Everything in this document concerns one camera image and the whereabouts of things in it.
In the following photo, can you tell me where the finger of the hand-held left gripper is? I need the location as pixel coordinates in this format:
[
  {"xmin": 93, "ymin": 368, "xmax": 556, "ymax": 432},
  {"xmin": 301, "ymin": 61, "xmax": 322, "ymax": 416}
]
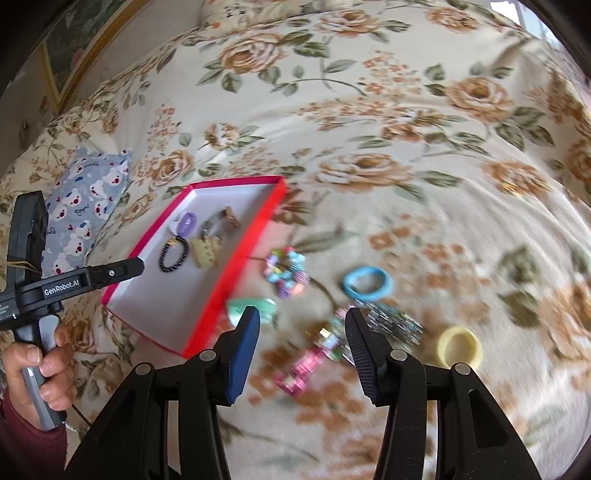
[{"xmin": 89, "ymin": 257, "xmax": 145, "ymax": 289}]

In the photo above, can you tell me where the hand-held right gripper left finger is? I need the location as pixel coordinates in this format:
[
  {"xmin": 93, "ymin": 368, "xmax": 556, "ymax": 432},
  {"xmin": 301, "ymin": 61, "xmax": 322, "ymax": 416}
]
[{"xmin": 65, "ymin": 305, "xmax": 262, "ymax": 480}]

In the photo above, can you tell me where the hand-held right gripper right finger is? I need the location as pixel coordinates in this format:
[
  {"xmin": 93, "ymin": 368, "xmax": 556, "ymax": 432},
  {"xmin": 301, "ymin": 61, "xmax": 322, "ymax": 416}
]
[{"xmin": 344, "ymin": 307, "xmax": 543, "ymax": 480}]

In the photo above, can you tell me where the crystal bead bracelet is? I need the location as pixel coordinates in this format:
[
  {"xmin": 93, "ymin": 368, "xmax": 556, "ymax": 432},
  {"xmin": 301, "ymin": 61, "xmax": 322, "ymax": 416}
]
[{"xmin": 305, "ymin": 309, "xmax": 356, "ymax": 365}]

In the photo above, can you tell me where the silver chain bracelet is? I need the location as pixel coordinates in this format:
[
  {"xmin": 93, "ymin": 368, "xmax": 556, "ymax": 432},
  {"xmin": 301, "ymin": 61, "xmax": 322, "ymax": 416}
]
[{"xmin": 353, "ymin": 299, "xmax": 424, "ymax": 347}]

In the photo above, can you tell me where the red jewelry box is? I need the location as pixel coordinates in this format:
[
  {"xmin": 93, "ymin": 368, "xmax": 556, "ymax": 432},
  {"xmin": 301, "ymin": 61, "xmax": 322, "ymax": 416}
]
[{"xmin": 100, "ymin": 175, "xmax": 289, "ymax": 360}]

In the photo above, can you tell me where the green bow hair clip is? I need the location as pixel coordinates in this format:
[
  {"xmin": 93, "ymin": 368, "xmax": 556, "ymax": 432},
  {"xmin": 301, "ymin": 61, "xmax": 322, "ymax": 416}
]
[{"xmin": 225, "ymin": 296, "xmax": 279, "ymax": 329}]

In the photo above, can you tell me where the pink hair clip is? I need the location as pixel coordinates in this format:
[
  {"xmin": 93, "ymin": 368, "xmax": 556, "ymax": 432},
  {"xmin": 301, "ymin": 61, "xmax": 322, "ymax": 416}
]
[{"xmin": 272, "ymin": 348, "xmax": 326, "ymax": 397}]

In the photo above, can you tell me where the yellow plastic bangle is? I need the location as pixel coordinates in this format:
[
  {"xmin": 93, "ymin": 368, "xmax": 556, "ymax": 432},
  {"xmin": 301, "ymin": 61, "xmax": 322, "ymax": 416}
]
[{"xmin": 436, "ymin": 325, "xmax": 483, "ymax": 370}]

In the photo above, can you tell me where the person's left forearm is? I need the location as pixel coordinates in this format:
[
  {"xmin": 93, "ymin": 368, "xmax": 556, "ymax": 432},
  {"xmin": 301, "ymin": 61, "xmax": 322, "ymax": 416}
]
[{"xmin": 0, "ymin": 397, "xmax": 70, "ymax": 480}]

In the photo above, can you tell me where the person's left hand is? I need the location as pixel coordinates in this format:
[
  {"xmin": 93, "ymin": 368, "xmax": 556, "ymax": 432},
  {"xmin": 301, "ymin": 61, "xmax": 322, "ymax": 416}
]
[{"xmin": 0, "ymin": 323, "xmax": 79, "ymax": 430}]

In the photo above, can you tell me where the blue plastic bangle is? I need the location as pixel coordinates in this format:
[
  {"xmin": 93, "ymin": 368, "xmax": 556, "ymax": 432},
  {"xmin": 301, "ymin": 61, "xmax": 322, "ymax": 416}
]
[{"xmin": 341, "ymin": 266, "xmax": 394, "ymax": 301}]

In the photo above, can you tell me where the blue bear print pillow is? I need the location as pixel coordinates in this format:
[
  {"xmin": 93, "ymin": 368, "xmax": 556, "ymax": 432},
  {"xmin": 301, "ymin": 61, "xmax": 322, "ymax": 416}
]
[{"xmin": 41, "ymin": 147, "xmax": 134, "ymax": 280}]

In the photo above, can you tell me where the yellow hair claw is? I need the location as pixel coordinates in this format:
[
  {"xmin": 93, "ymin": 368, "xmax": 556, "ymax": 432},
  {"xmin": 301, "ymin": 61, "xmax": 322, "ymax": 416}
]
[{"xmin": 191, "ymin": 235, "xmax": 221, "ymax": 269}]

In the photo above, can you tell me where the silver metal bangle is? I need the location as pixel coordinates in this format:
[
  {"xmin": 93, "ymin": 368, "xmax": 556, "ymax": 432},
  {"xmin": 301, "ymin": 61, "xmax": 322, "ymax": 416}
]
[{"xmin": 201, "ymin": 207, "xmax": 242, "ymax": 241}]

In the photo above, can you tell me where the floral blanket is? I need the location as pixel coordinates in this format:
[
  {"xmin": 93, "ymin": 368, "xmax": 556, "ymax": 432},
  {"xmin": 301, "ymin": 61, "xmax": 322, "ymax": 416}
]
[{"xmin": 0, "ymin": 0, "xmax": 591, "ymax": 480}]

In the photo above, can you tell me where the gold framed picture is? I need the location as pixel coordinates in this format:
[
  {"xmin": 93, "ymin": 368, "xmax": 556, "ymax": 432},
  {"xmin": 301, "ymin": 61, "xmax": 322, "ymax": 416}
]
[{"xmin": 39, "ymin": 0, "xmax": 155, "ymax": 112}]

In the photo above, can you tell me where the cream panda print pillow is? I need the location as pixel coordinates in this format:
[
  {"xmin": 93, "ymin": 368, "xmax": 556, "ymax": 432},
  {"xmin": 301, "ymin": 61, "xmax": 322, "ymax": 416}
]
[{"xmin": 199, "ymin": 0, "xmax": 287, "ymax": 29}]

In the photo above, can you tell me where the black bead bracelet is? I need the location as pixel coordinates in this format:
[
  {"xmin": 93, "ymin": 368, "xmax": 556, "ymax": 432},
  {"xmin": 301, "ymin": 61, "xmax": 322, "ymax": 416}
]
[{"xmin": 159, "ymin": 235, "xmax": 190, "ymax": 273}]

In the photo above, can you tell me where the colorful bead bracelet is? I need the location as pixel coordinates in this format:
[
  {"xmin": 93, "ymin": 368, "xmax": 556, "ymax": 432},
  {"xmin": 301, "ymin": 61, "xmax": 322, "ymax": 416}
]
[{"xmin": 263, "ymin": 247, "xmax": 309, "ymax": 300}]

